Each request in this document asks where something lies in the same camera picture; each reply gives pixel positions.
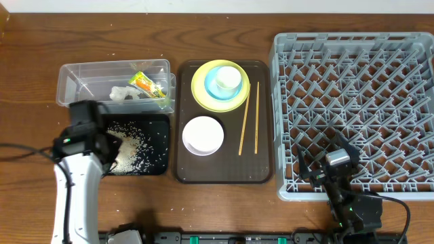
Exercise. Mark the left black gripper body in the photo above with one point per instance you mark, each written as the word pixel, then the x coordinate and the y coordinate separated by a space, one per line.
pixel 113 144

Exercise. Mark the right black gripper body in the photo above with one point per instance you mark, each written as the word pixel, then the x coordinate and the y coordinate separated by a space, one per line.
pixel 323 174

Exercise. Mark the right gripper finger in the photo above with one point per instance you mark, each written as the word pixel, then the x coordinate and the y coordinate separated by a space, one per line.
pixel 352 151
pixel 304 172

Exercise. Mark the white tissue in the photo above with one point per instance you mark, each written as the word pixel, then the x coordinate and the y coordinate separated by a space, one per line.
pixel 121 93

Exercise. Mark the rice grains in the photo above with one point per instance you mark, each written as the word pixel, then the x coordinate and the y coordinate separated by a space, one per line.
pixel 130 152

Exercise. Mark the green orange snack wrapper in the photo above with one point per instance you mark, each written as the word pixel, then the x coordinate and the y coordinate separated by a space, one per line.
pixel 146 85

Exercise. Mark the white bowl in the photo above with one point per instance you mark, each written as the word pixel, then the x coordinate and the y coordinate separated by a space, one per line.
pixel 203 136

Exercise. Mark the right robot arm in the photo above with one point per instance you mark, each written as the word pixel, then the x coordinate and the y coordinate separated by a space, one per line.
pixel 357 214

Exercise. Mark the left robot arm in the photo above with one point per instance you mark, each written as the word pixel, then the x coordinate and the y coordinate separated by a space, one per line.
pixel 76 215

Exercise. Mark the grey dishwasher rack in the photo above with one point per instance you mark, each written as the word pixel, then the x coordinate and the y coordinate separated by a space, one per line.
pixel 375 89

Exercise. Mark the black rectangular tray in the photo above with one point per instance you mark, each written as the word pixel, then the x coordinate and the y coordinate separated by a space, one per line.
pixel 152 128

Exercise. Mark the dark brown serving tray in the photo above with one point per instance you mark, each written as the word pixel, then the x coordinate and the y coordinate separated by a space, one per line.
pixel 225 166

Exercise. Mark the clear plastic bin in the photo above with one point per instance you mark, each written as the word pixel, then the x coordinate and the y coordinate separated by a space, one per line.
pixel 94 81

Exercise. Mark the left wooden chopstick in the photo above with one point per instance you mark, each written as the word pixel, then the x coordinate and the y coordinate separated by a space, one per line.
pixel 245 115

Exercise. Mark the white cup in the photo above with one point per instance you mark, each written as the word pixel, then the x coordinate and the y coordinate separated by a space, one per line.
pixel 228 80

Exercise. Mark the yellow plate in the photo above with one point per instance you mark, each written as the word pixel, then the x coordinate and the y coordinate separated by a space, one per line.
pixel 210 103

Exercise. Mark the light blue bowl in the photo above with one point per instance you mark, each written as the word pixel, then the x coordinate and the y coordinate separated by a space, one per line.
pixel 210 84

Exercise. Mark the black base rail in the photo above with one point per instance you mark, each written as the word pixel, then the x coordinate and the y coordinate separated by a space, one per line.
pixel 132 233

